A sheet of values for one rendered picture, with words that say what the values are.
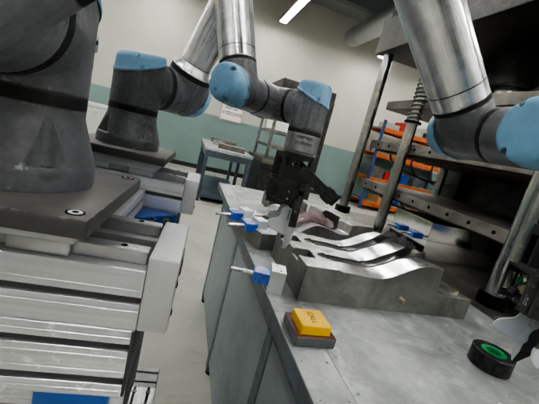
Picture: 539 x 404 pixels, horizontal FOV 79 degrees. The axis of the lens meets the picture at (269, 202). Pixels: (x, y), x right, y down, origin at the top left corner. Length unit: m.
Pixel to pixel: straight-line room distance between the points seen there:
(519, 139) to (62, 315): 0.52
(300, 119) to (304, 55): 7.74
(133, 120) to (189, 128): 7.04
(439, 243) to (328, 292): 0.96
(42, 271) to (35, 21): 0.24
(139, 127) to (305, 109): 0.41
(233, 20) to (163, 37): 7.37
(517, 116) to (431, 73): 0.12
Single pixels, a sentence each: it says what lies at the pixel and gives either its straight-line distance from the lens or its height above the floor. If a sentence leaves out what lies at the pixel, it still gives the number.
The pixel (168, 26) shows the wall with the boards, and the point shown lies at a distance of 8.11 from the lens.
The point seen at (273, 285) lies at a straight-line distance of 0.78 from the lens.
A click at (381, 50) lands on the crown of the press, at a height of 1.82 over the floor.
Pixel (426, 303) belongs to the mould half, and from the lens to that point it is 0.98.
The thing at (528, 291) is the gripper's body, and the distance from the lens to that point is 0.54.
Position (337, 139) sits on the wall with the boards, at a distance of 8.69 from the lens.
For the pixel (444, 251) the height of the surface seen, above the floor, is 0.84.
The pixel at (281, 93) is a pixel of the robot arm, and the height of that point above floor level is 1.24.
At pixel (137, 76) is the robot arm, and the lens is 0.87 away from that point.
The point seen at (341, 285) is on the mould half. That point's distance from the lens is 0.82.
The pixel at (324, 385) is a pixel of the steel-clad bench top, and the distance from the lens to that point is 0.59.
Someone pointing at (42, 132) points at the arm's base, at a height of 1.10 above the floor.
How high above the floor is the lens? 1.15
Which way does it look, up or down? 11 degrees down
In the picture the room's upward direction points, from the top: 14 degrees clockwise
